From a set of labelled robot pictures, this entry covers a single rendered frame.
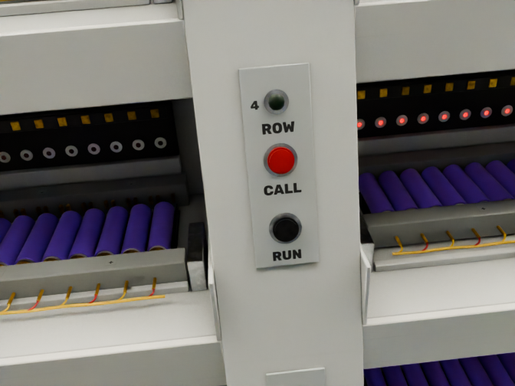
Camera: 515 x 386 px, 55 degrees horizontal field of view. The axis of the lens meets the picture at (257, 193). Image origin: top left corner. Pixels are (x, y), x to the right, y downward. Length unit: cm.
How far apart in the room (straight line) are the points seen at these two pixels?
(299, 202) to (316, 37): 10
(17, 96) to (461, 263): 33
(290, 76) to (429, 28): 9
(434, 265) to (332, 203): 12
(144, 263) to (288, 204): 13
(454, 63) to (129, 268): 26
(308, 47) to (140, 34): 9
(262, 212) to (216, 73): 9
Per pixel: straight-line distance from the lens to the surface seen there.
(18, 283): 40
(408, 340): 37
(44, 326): 39
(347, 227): 32
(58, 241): 43
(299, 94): 29
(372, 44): 31
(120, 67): 30
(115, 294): 39
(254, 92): 29
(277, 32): 29
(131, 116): 46
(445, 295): 38
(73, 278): 39
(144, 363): 36
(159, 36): 29
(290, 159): 29
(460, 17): 32
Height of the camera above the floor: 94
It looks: 16 degrees down
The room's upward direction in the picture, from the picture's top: 5 degrees counter-clockwise
